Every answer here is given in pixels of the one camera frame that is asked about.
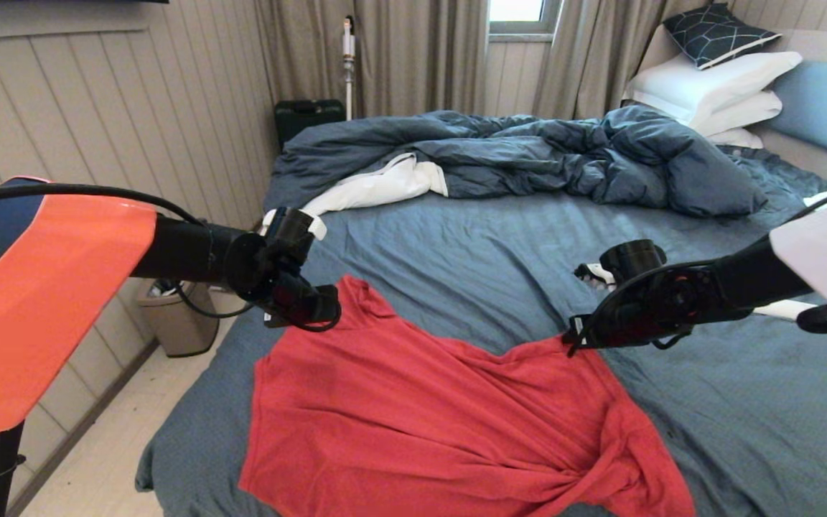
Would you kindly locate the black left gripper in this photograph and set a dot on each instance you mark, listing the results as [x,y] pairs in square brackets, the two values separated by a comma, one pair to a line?
[291,294]

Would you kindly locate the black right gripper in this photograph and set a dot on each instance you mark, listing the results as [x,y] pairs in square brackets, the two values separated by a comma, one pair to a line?
[636,316]

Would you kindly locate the red t-shirt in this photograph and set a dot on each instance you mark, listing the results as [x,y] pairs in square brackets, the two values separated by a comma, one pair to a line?
[442,431]

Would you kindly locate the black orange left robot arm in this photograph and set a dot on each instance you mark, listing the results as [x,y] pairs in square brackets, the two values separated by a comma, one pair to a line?
[47,301]

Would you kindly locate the white bed linen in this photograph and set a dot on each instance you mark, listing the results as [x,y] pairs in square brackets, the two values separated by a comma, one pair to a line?
[377,188]

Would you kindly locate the bronze trash bin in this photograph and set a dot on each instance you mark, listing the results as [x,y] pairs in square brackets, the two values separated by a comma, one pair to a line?
[180,327]

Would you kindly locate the black and white trash bag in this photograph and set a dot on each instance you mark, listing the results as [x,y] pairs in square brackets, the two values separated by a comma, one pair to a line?
[162,287]

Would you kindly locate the dark blue crumpled duvet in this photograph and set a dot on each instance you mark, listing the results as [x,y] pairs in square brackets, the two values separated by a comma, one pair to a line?
[528,154]

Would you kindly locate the black hard case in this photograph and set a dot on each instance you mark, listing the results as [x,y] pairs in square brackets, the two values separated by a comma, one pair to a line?
[306,116]

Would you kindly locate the white flat remote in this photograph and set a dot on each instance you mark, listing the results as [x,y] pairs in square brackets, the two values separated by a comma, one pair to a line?
[787,309]

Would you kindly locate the white stick vacuum cleaner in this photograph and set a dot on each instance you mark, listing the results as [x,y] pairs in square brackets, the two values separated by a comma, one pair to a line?
[348,68]

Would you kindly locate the beige curtain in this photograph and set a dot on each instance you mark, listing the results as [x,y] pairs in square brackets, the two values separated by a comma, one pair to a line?
[600,54]
[399,54]

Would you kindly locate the large white pillow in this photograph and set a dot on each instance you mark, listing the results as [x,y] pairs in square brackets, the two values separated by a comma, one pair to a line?
[704,85]

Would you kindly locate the grey framed window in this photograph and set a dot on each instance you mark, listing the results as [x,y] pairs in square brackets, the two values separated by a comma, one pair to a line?
[517,14]

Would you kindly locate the dark patterned cushion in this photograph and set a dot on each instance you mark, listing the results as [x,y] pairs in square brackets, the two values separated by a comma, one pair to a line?
[715,34]

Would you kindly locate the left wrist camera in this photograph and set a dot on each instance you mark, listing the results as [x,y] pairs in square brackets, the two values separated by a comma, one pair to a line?
[291,226]

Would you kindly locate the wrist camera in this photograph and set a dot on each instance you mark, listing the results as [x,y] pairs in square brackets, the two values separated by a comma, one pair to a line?
[291,226]
[622,258]

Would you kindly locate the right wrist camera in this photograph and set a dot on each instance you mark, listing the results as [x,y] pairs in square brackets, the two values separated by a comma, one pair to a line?
[622,258]

